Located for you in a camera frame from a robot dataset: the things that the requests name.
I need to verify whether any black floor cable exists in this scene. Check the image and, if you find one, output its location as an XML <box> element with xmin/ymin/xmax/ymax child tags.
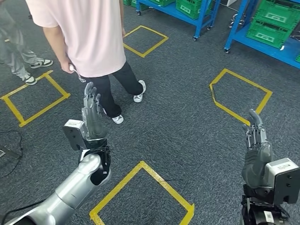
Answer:
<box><xmin>0</xmin><ymin>129</ymin><xmax>23</xmax><ymax>180</ymax></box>

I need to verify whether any yellow floor tape square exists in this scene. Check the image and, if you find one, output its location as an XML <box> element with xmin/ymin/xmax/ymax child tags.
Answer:
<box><xmin>123</xmin><ymin>25</ymin><xmax>169</xmax><ymax>59</ymax></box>
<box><xmin>89</xmin><ymin>160</ymin><xmax>195</xmax><ymax>225</ymax></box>
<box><xmin>0</xmin><ymin>70</ymin><xmax>71</xmax><ymax>128</ymax></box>
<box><xmin>209</xmin><ymin>68</ymin><xmax>273</xmax><ymax>127</ymax></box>

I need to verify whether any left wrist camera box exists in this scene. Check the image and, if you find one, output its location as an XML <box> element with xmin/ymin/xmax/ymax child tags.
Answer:
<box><xmin>63</xmin><ymin>119</ymin><xmax>89</xmax><ymax>151</ymax></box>

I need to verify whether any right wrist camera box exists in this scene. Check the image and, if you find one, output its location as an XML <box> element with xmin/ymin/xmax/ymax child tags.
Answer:
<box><xmin>264</xmin><ymin>157</ymin><xmax>300</xmax><ymax>206</ymax></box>

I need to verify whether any black swivel stool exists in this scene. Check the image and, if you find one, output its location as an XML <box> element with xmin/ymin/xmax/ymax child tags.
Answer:
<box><xmin>229</xmin><ymin>12</ymin><xmax>247</xmax><ymax>29</ymax></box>

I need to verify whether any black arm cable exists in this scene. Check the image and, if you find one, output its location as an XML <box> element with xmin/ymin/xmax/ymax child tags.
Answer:
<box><xmin>0</xmin><ymin>198</ymin><xmax>46</xmax><ymax>225</ymax></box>

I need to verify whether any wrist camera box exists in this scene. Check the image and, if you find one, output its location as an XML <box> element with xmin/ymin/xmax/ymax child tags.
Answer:
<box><xmin>63</xmin><ymin>119</ymin><xmax>89</xmax><ymax>151</ymax></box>
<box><xmin>264</xmin><ymin>157</ymin><xmax>300</xmax><ymax>206</ymax></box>

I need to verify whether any white handheld remote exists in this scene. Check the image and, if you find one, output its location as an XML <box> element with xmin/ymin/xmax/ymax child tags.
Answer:
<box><xmin>69</xmin><ymin>63</ymin><xmax>87</xmax><ymax>83</ymax></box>

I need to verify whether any blue metal shelf rack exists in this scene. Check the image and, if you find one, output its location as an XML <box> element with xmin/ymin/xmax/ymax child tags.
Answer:
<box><xmin>136</xmin><ymin>0</ymin><xmax>221</xmax><ymax>42</ymax></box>
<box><xmin>224</xmin><ymin>0</ymin><xmax>300</xmax><ymax>70</ymax></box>

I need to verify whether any person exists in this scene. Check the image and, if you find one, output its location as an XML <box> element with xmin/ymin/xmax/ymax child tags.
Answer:
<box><xmin>25</xmin><ymin>0</ymin><xmax>147</xmax><ymax>125</ymax></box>
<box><xmin>0</xmin><ymin>0</ymin><xmax>54</xmax><ymax>86</ymax></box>

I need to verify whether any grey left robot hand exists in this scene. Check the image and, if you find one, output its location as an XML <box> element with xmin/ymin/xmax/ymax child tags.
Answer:
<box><xmin>81</xmin><ymin>82</ymin><xmax>107</xmax><ymax>140</ymax></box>

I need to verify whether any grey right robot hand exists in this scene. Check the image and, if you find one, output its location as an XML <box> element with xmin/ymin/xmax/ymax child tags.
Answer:
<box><xmin>241</xmin><ymin>109</ymin><xmax>274</xmax><ymax>189</ymax></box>

